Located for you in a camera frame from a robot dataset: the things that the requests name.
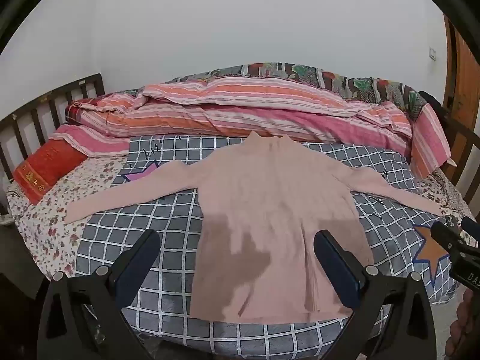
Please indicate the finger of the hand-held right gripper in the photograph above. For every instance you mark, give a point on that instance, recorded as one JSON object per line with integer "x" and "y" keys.
{"x": 444, "y": 237}
{"x": 471, "y": 228}

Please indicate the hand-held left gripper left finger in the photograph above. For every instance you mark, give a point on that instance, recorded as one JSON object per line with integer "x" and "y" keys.
{"x": 139, "y": 258}

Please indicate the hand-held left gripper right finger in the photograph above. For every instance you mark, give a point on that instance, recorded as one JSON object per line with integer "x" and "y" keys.
{"x": 335, "y": 266}

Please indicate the pink ribbed knit sweater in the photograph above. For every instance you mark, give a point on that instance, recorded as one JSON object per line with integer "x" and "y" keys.
{"x": 262, "y": 195}

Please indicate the person's right hand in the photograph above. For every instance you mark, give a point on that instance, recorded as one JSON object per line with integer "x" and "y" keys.
{"x": 467, "y": 326}

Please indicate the grey checked blanket with stars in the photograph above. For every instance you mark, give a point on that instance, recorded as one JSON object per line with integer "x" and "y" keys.
{"x": 157, "y": 213}

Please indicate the dark wooden footboard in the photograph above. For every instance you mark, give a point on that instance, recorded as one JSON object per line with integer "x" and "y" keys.
{"x": 461, "y": 138}

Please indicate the floral bed sheet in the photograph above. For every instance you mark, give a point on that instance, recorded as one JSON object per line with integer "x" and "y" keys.
{"x": 45, "y": 225}

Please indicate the red embroidered pillow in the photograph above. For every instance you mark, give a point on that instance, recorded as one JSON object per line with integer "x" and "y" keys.
{"x": 45, "y": 165}

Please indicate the dark cloth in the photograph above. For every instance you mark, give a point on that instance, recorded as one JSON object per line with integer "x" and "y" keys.
{"x": 431, "y": 99}

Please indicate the orange wooden door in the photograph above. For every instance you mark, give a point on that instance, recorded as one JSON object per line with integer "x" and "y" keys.
{"x": 465, "y": 82}

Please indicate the dark wooden slatted headboard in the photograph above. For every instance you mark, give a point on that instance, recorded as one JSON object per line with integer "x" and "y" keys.
{"x": 22, "y": 120}

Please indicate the pink orange striped quilt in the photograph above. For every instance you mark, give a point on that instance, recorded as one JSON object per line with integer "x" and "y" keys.
{"x": 243, "y": 101}

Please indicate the dark patterned floral quilt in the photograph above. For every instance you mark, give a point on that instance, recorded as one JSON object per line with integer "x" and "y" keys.
{"x": 318, "y": 75}

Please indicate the white wall switch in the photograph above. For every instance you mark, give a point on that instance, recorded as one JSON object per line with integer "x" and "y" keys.
{"x": 432, "y": 53}

